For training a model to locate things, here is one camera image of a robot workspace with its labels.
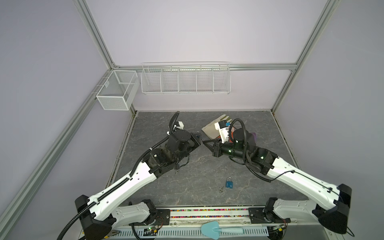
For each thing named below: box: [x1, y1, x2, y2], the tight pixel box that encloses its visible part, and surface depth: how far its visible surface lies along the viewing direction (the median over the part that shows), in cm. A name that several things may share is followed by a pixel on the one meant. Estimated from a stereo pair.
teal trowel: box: [201, 221, 244, 240], surface depth 72 cm
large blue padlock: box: [225, 176, 234, 189], surface depth 86 cm
